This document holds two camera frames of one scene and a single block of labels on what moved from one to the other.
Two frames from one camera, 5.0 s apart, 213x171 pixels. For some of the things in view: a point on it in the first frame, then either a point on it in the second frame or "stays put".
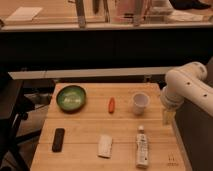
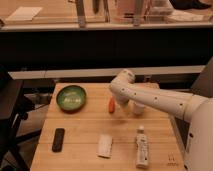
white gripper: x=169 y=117 -> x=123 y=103
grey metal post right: x=138 y=13 stays put
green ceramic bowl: x=71 y=98 stays put
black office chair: x=14 y=106 stays put
